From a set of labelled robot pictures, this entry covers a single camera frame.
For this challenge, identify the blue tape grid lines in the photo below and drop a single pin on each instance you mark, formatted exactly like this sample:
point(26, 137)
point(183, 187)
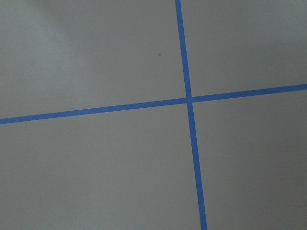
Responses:
point(189, 100)

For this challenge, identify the brown paper table cover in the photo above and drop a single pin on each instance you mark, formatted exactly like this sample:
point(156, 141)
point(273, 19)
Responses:
point(133, 170)

